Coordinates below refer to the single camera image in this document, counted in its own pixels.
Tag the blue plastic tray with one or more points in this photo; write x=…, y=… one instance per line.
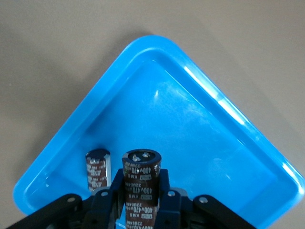
x=190, y=143

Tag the dark brown electrolytic capacitor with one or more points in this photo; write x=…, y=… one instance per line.
x=96, y=169
x=140, y=181

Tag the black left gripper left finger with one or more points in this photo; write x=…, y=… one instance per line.
x=102, y=210

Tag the brown table mat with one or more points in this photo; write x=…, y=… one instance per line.
x=47, y=47

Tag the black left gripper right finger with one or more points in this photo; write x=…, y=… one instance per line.
x=174, y=210

